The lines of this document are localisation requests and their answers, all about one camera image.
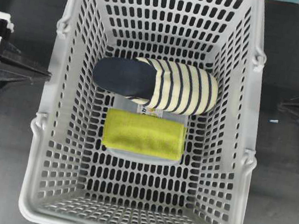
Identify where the yellow-green cloth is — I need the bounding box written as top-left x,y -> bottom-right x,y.
102,108 -> 186,160

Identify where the grey plastic shopping basket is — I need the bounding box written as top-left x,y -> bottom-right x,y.
19,0 -> 267,224

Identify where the clear plastic flat package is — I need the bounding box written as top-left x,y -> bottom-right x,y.
106,95 -> 189,166

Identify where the navy striped cream slipper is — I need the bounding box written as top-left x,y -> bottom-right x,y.
93,57 -> 219,116

